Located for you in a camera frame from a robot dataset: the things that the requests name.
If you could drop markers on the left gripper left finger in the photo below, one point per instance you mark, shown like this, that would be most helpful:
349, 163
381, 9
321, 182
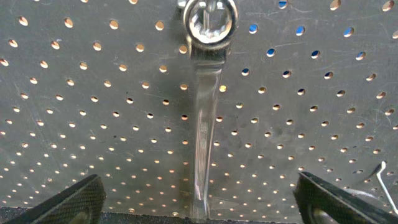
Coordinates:
77, 202

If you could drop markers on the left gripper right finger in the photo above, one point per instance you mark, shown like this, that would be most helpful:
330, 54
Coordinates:
335, 205

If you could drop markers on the wrench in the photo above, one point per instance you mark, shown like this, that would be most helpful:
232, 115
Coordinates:
205, 124

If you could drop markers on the black pegboard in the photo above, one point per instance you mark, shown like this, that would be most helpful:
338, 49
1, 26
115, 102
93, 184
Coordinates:
93, 109

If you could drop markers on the metal hook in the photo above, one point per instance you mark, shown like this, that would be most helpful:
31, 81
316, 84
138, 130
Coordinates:
211, 4
384, 183

